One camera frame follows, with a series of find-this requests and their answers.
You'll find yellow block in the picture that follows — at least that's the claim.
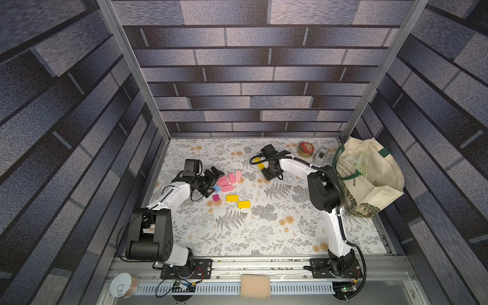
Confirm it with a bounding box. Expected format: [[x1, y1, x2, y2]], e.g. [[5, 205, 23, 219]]
[[253, 157, 265, 170], [238, 201, 251, 209], [226, 195, 239, 202]]

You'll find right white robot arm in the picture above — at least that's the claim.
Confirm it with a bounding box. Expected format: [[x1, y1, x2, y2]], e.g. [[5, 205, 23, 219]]
[[258, 156, 362, 280]]

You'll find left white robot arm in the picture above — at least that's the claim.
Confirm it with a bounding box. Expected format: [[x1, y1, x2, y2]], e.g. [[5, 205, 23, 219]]
[[125, 159, 224, 272]]

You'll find pink block two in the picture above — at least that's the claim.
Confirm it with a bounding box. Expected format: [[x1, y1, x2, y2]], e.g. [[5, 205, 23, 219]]
[[217, 180, 230, 186]]

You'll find pink block three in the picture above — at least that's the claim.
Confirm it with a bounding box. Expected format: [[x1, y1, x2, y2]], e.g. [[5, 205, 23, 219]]
[[228, 173, 236, 184]]

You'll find pink block five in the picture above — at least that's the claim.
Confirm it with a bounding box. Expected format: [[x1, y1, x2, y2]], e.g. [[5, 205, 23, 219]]
[[221, 185, 234, 193]]

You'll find round red lid tin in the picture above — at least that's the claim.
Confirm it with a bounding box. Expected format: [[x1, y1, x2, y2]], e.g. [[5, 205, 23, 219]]
[[297, 142, 315, 158]]

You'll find floral table mat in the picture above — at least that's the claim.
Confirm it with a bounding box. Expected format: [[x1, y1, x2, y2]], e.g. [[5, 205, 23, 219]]
[[131, 136, 388, 257]]

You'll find small white box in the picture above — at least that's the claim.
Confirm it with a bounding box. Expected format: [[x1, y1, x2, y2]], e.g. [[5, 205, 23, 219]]
[[313, 147, 329, 166]]

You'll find cream tote bag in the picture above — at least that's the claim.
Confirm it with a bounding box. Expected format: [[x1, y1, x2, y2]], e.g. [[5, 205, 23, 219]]
[[332, 137, 405, 218]]

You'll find beige sponge pad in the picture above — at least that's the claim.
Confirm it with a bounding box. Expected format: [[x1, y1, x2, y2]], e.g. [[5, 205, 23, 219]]
[[240, 274, 271, 299]]

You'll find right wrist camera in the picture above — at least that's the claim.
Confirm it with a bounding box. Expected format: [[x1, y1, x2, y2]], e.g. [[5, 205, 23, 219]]
[[261, 144, 279, 159]]

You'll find aluminium rail base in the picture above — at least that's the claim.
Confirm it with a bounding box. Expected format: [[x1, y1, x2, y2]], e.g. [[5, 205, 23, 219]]
[[97, 254, 429, 304]]

